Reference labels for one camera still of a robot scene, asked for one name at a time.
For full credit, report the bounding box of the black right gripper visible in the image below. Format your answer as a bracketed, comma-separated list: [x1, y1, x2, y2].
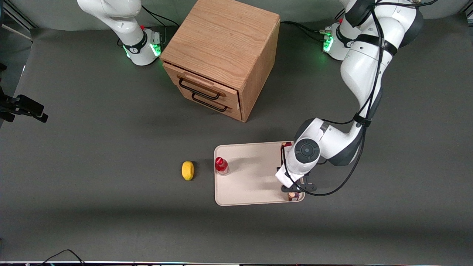
[0, 95, 49, 123]

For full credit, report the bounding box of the red cookie box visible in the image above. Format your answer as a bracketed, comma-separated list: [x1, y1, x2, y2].
[281, 141, 300, 202]

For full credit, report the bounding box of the beige plastic tray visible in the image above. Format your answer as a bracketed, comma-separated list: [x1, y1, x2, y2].
[214, 141, 306, 206]

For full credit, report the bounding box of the small red-capped bottle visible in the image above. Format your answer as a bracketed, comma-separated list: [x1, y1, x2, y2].
[215, 157, 230, 176]

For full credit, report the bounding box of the wooden drawer front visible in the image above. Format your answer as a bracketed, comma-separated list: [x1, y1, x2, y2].
[180, 88, 243, 122]
[163, 62, 241, 109]

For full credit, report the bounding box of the yellow lemon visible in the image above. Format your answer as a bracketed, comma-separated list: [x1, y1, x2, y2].
[181, 161, 194, 181]

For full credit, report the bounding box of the wooden drawer cabinet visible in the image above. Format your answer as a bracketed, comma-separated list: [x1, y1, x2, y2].
[160, 0, 281, 123]

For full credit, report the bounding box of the aluminium frame rail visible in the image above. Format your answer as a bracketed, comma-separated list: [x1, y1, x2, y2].
[0, 0, 38, 31]

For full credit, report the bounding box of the black metal drawer handle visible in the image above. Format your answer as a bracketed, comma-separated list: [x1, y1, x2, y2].
[178, 76, 223, 100]
[191, 92, 228, 113]

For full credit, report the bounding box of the thin black table cable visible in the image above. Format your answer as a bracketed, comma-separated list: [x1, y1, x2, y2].
[36, 249, 86, 266]

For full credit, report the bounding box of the black left base cable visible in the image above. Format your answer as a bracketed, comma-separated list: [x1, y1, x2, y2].
[280, 21, 326, 42]

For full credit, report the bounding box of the black base cable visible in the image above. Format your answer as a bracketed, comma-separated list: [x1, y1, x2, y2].
[280, 21, 326, 42]
[142, 5, 180, 28]

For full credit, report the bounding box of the black right base cable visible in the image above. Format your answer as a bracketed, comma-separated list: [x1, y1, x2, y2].
[142, 5, 180, 28]

